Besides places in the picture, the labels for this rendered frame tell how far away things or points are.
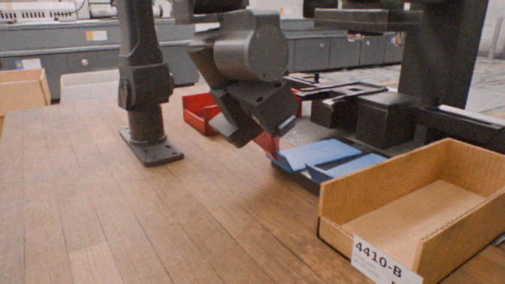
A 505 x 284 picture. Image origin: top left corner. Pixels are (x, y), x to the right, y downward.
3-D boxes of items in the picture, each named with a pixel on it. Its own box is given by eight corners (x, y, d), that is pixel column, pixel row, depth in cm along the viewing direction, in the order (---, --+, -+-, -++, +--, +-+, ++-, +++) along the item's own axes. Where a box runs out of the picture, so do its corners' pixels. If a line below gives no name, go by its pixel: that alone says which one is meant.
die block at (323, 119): (309, 121, 78) (311, 89, 75) (340, 114, 83) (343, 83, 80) (382, 149, 62) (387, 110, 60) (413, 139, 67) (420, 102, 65)
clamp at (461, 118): (405, 143, 65) (413, 93, 61) (415, 140, 67) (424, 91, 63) (485, 173, 54) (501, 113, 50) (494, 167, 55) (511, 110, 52)
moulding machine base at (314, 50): (258, 81, 566) (258, 19, 530) (231, 71, 648) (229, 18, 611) (452, 60, 819) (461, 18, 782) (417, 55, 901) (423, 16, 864)
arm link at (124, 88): (173, 72, 60) (159, 68, 64) (125, 79, 54) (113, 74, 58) (176, 107, 62) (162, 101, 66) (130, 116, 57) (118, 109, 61)
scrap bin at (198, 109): (183, 121, 78) (181, 95, 76) (272, 105, 91) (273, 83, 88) (205, 136, 69) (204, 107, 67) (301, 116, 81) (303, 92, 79)
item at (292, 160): (258, 158, 54) (258, 140, 53) (333, 140, 61) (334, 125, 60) (282, 176, 48) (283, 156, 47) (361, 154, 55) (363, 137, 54)
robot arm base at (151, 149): (146, 91, 71) (112, 95, 68) (182, 114, 56) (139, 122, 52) (151, 127, 74) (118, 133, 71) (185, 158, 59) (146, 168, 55)
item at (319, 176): (303, 182, 47) (304, 162, 46) (371, 155, 55) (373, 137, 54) (343, 203, 41) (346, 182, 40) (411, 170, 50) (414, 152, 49)
